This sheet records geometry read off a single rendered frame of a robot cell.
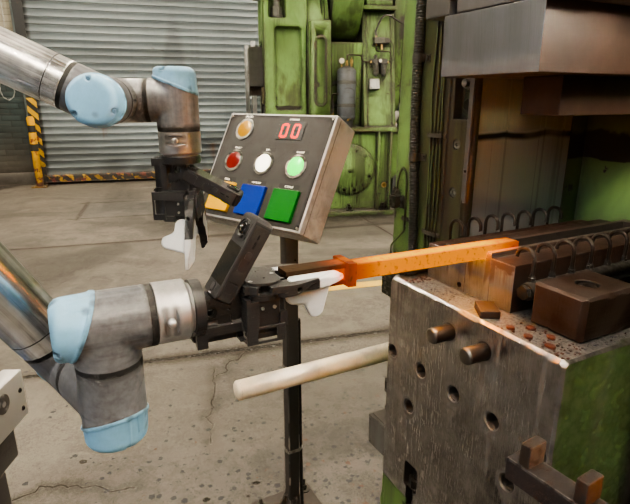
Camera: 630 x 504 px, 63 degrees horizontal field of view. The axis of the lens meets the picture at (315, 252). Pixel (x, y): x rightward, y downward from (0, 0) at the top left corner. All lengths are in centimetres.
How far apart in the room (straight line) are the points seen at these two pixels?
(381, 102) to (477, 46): 488
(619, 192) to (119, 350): 105
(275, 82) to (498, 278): 483
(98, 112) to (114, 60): 777
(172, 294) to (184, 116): 42
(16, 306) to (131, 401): 18
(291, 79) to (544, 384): 504
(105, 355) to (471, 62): 67
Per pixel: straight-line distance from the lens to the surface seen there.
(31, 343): 73
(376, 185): 569
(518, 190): 120
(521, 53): 82
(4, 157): 892
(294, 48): 562
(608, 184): 131
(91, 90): 82
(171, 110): 95
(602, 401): 84
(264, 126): 129
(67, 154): 868
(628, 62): 95
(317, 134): 118
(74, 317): 61
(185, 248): 95
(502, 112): 114
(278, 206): 115
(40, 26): 874
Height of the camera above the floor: 123
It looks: 17 degrees down
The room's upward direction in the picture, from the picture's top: straight up
